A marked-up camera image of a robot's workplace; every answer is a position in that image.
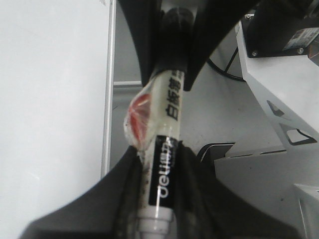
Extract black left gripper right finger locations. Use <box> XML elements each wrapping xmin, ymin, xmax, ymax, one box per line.
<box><xmin>173</xmin><ymin>142</ymin><xmax>301</xmax><ymax>239</ymax></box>

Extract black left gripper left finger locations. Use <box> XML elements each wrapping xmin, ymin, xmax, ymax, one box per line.
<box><xmin>23</xmin><ymin>146</ymin><xmax>142</xmax><ymax>239</ymax></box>

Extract white black whiteboard marker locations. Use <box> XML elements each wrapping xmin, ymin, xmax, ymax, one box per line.
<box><xmin>124</xmin><ymin>70</ymin><xmax>185</xmax><ymax>239</ymax></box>

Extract white glossy whiteboard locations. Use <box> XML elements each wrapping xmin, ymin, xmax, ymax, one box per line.
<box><xmin>0</xmin><ymin>0</ymin><xmax>116</xmax><ymax>224</ymax></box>

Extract black cable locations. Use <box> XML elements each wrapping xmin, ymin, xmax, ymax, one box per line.
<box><xmin>206</xmin><ymin>47</ymin><xmax>246</xmax><ymax>83</ymax></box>

